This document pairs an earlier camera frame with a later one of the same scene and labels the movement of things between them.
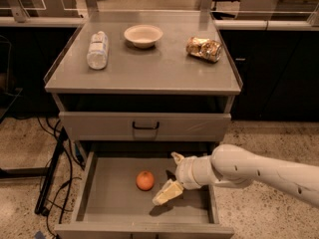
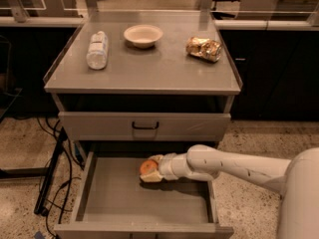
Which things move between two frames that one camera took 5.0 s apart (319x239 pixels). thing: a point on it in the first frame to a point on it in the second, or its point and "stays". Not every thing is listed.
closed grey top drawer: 99,126 stays
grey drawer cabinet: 145,81 stays
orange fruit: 145,180 to 148,166
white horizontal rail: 219,24 stays
